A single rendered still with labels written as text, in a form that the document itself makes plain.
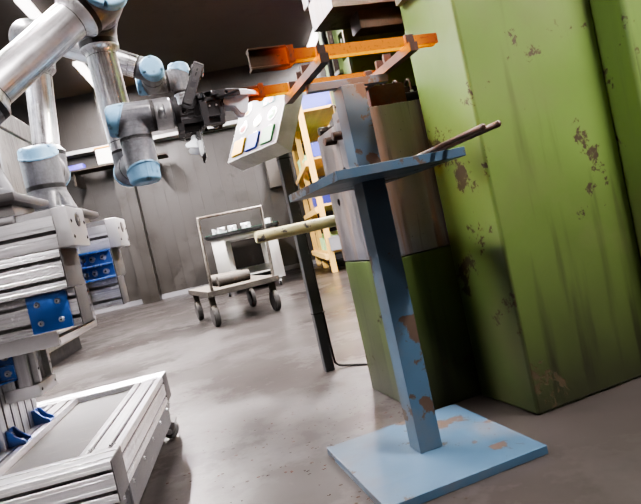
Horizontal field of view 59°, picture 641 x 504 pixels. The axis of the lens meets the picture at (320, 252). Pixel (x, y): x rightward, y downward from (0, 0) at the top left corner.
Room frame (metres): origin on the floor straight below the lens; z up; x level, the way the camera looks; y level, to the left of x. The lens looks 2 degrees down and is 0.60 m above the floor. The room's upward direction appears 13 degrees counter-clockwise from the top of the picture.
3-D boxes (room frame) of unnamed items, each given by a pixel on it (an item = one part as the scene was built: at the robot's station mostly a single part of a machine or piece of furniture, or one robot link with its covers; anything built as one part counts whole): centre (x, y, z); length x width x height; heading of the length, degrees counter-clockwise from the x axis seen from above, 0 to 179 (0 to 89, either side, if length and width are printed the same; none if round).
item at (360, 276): (1.90, -0.40, 0.23); 0.56 x 0.38 x 0.47; 108
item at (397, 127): (1.90, -0.40, 0.69); 0.56 x 0.38 x 0.45; 108
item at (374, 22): (1.94, -0.42, 1.24); 0.30 x 0.07 x 0.06; 108
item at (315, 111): (8.70, -0.26, 1.23); 2.66 x 0.75 x 2.45; 8
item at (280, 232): (2.19, 0.02, 0.62); 0.44 x 0.05 x 0.05; 108
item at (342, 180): (1.37, -0.15, 0.70); 0.40 x 0.30 x 0.02; 17
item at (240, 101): (1.40, 0.11, 0.95); 0.09 x 0.03 x 0.06; 103
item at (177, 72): (2.04, 0.36, 1.23); 0.09 x 0.08 x 0.11; 105
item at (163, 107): (1.36, 0.29, 0.95); 0.08 x 0.05 x 0.08; 16
